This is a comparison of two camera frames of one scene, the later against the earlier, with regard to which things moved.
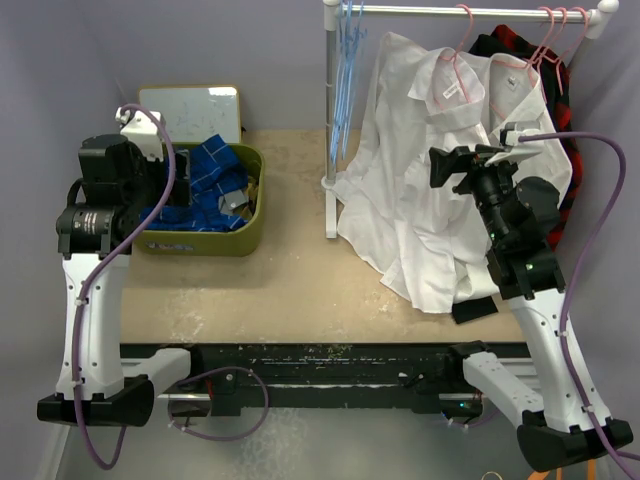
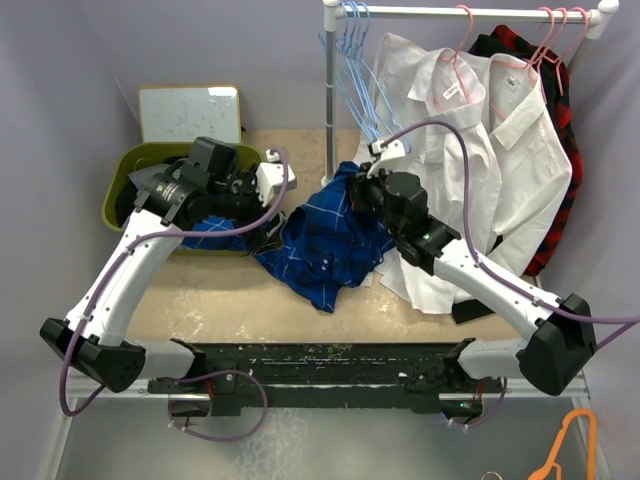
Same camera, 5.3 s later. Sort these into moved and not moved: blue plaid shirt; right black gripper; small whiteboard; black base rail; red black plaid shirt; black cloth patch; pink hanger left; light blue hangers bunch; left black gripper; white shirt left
Moved: light blue hangers bunch; right black gripper; blue plaid shirt; left black gripper
Not moved: black cloth patch; small whiteboard; pink hanger left; black base rail; white shirt left; red black plaid shirt
